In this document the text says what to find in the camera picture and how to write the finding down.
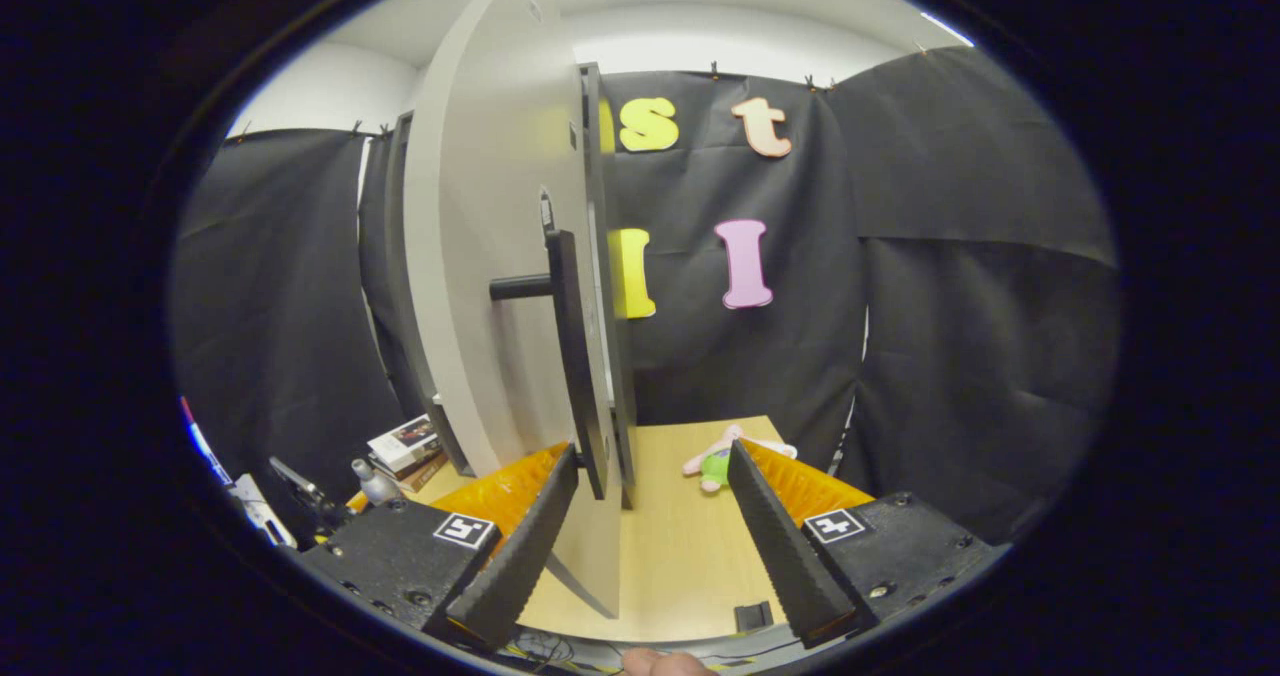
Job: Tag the pink and green plush toy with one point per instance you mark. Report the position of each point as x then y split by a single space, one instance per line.
715 466

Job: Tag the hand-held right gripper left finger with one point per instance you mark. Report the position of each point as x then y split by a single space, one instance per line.
520 566

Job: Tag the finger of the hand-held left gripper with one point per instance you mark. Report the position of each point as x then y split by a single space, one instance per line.
312 501

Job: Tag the brown book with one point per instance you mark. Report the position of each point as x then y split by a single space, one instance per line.
428 474

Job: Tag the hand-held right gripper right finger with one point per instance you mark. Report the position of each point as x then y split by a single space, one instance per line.
785 566

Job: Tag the white picture book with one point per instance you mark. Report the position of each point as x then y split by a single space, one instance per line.
405 441

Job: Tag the small black block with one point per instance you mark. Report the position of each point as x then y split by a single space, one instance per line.
754 617

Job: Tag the black backdrop cloth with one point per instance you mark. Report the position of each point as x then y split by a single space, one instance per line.
280 306
950 306

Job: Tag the light grey cabinet door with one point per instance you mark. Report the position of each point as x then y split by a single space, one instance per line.
480 356

